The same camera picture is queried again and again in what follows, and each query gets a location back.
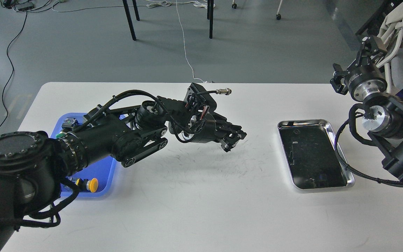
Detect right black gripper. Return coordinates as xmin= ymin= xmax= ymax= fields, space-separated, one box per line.
xmin=330 ymin=36 xmax=387 ymax=102

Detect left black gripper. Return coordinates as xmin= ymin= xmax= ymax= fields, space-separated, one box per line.
xmin=188 ymin=113 xmax=247 ymax=153

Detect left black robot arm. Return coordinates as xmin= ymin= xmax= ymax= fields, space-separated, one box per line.
xmin=0 ymin=88 xmax=246 ymax=250

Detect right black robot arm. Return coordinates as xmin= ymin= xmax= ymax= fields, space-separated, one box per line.
xmin=330 ymin=36 xmax=403 ymax=188

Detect silver metal tray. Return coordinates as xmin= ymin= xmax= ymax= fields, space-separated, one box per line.
xmin=278 ymin=119 xmax=355 ymax=193

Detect blue plastic tray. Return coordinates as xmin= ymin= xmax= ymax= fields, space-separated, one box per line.
xmin=51 ymin=113 xmax=118 ymax=199

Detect black table leg right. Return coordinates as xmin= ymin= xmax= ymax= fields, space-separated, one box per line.
xmin=207 ymin=0 xmax=214 ymax=39

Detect black table leg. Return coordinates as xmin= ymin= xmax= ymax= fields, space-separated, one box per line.
xmin=122 ymin=0 xmax=140 ymax=41
xmin=207 ymin=0 xmax=214 ymax=39

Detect black table leg left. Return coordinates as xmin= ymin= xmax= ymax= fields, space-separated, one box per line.
xmin=122 ymin=0 xmax=140 ymax=41

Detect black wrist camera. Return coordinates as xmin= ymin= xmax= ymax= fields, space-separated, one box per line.
xmin=184 ymin=83 xmax=232 ymax=113

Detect white floor cable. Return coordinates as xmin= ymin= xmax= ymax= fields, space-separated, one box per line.
xmin=147 ymin=0 xmax=216 ymax=84

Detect yellow push button switch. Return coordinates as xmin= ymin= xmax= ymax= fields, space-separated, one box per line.
xmin=68 ymin=177 xmax=99 ymax=193

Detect green push button switch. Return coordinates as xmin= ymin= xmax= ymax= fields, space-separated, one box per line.
xmin=55 ymin=117 xmax=80 ymax=139

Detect black floor cable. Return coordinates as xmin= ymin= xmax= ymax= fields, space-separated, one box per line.
xmin=0 ymin=0 xmax=59 ymax=147

